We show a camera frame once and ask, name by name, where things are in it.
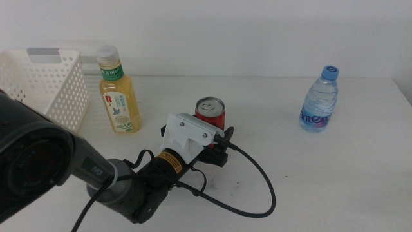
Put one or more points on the yellow tea bottle white cap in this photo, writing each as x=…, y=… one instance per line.
x=120, y=109

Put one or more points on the clear water bottle blue cap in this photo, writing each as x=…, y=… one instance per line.
x=318, y=106

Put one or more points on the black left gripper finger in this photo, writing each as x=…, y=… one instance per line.
x=230, y=132
x=163, y=130

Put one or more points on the red cola can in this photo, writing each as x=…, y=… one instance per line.
x=209, y=108

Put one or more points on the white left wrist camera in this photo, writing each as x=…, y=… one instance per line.
x=185, y=135

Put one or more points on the white perforated plastic basket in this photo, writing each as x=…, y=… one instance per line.
x=64, y=96

